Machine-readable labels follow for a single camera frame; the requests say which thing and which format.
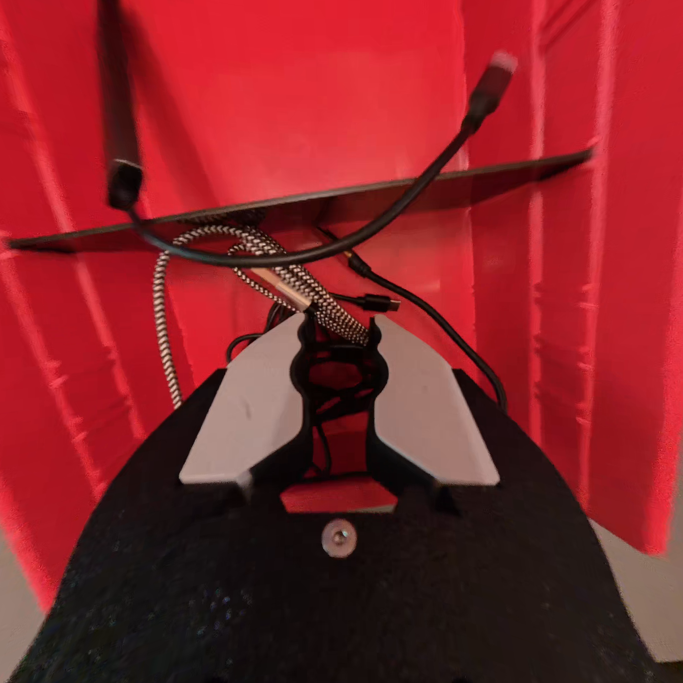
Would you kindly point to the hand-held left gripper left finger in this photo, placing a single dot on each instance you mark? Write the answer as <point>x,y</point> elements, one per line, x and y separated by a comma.
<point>251,405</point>

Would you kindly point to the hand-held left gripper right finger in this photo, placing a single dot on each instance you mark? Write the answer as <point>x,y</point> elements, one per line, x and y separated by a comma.
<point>427,411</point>

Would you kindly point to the red plastic bin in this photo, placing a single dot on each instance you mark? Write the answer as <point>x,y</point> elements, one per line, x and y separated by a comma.
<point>320,80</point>

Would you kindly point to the black bin divider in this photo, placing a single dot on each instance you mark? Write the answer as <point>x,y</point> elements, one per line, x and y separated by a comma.
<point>480,184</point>

